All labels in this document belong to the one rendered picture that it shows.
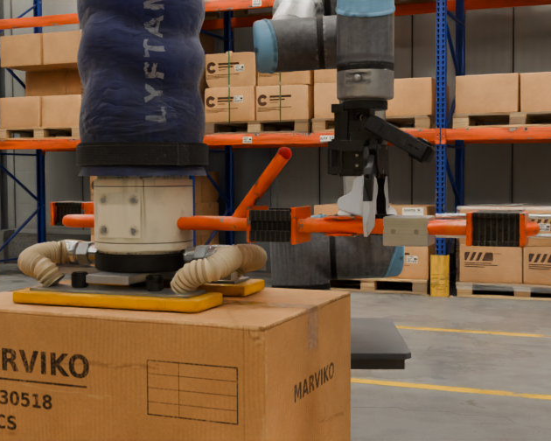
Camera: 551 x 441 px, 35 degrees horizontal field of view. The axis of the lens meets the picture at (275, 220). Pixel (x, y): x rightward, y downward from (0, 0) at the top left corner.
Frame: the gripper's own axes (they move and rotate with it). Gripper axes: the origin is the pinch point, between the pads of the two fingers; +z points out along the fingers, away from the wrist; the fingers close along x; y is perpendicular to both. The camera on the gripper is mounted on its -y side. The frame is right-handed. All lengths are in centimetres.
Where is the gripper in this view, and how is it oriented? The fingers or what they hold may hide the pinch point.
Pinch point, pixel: (378, 228)
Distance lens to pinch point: 138.7
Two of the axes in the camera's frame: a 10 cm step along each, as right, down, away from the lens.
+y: -9.3, -0.2, 3.6
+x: -3.6, 0.5, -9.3
